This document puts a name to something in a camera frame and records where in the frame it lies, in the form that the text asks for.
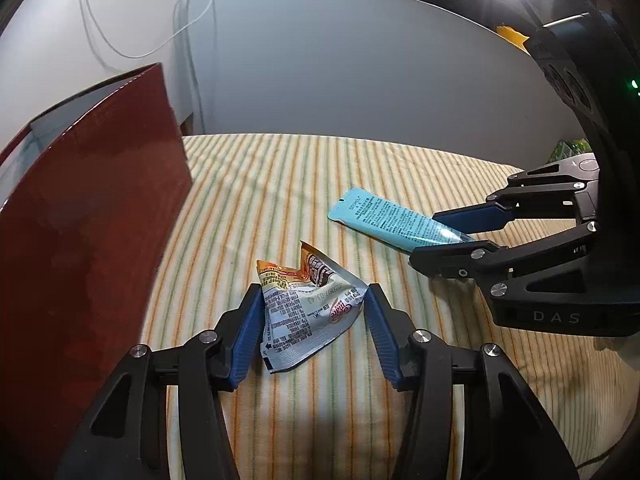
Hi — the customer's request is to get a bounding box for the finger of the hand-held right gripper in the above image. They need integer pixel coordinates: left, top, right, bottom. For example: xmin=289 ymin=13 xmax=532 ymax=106
xmin=409 ymin=222 xmax=601 ymax=302
xmin=432 ymin=159 xmax=599 ymax=235

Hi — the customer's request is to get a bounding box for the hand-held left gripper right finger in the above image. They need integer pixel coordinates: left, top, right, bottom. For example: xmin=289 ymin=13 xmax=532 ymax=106
xmin=365 ymin=284 xmax=581 ymax=480

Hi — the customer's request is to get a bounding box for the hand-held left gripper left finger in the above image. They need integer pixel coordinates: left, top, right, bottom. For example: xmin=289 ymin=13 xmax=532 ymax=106
xmin=54 ymin=285 xmax=264 ymax=480

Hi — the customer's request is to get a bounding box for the silver snack packet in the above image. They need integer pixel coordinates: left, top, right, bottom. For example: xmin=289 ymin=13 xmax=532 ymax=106
xmin=256 ymin=241 xmax=368 ymax=374

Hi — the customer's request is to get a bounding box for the light blue tube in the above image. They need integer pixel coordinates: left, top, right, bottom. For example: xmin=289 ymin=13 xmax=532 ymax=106
xmin=327 ymin=187 xmax=476 ymax=254

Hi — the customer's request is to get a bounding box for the red box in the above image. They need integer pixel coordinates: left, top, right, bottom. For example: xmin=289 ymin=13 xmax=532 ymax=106
xmin=0 ymin=62 xmax=193 ymax=480

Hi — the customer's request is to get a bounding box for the green packet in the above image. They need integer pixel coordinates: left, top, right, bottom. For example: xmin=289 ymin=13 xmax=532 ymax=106
xmin=550 ymin=139 xmax=594 ymax=164

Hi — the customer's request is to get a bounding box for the striped blanket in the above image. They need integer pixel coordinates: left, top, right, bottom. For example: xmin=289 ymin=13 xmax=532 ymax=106
xmin=140 ymin=132 xmax=636 ymax=480

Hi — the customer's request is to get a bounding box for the yellow object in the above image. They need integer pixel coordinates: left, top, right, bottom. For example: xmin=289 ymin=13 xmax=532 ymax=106
xmin=496 ymin=24 xmax=531 ymax=52

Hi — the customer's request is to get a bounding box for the white headboard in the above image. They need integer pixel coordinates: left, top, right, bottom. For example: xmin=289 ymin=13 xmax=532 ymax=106
xmin=172 ymin=0 xmax=593 ymax=171

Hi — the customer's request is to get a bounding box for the white cable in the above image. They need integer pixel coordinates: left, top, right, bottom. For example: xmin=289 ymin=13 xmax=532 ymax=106
xmin=77 ymin=0 xmax=217 ymax=59

